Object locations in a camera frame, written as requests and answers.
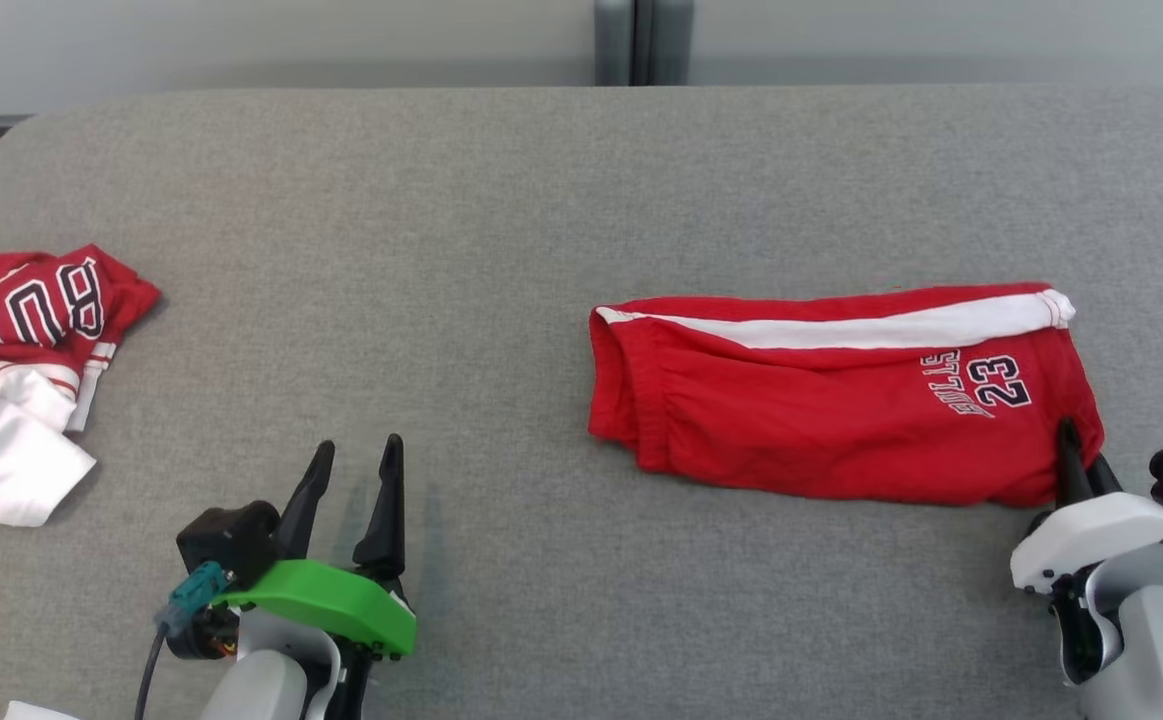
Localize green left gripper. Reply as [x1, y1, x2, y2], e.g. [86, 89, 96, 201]
[211, 433, 418, 720]

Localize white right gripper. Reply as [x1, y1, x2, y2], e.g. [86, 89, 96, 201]
[1009, 418, 1163, 687]

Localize red white-striped basketball shorts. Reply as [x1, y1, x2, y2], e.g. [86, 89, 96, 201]
[586, 283, 1107, 509]

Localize red white basketball jersey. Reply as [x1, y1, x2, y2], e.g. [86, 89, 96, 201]
[0, 243, 162, 528]

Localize grey fabric sofa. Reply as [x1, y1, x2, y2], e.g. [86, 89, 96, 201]
[0, 85, 1163, 720]

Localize left cable with teal plug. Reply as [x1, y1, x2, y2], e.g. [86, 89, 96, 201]
[134, 562, 234, 720]

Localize grey metal wall post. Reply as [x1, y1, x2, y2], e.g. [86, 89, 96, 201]
[594, 0, 695, 87]

